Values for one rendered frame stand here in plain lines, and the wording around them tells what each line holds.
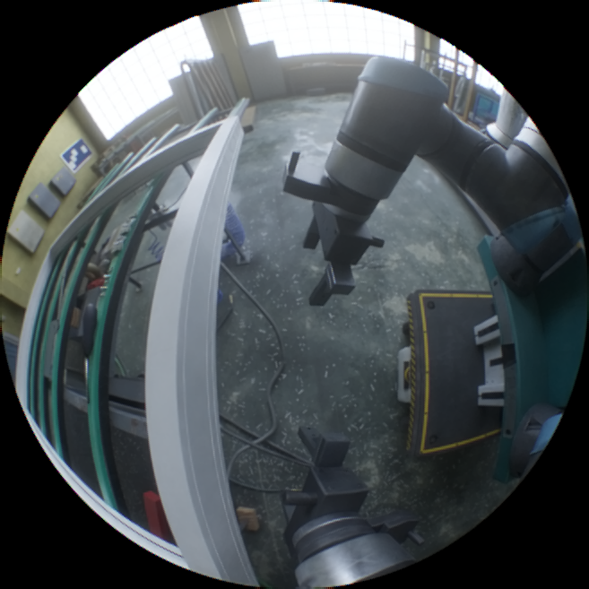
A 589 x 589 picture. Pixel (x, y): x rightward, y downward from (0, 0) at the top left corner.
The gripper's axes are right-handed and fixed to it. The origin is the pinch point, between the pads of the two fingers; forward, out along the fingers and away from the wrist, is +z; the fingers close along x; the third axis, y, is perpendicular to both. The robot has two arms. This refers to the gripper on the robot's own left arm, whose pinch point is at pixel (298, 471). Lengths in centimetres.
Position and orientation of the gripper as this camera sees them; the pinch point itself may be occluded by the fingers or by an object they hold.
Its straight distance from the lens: 34.7
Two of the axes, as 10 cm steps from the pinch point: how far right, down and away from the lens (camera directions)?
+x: -2.3, 9.4, -2.6
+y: -9.5, -2.7, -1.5
